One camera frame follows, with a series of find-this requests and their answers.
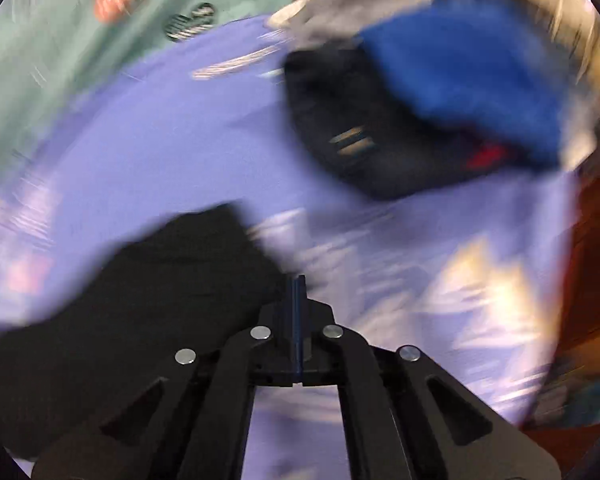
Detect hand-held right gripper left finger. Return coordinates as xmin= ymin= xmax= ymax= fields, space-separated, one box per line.
xmin=30 ymin=275 xmax=298 ymax=480

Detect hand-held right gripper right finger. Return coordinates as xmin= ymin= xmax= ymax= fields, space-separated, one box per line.
xmin=297 ymin=275 xmax=563 ymax=480

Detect black pants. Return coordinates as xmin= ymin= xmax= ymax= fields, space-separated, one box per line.
xmin=0 ymin=202 xmax=301 ymax=461

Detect purple printed blanket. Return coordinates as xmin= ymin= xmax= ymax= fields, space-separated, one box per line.
xmin=0 ymin=15 xmax=581 ymax=480

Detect dark navy cloth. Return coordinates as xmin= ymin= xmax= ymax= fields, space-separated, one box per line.
xmin=282 ymin=42 xmax=526 ymax=201

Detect blue cloth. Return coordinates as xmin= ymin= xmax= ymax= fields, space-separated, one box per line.
xmin=357 ymin=2 xmax=576 ymax=171

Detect green heart print pillow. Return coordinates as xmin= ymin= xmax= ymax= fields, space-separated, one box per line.
xmin=0 ymin=0 xmax=298 ymax=181

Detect wooden bed frame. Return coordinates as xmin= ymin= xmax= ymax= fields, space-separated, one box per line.
xmin=522 ymin=165 xmax=600 ymax=433

